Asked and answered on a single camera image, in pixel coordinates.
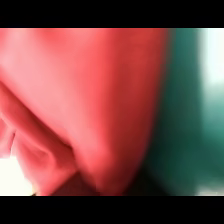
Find red T-shirt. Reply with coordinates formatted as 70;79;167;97
0;28;174;197

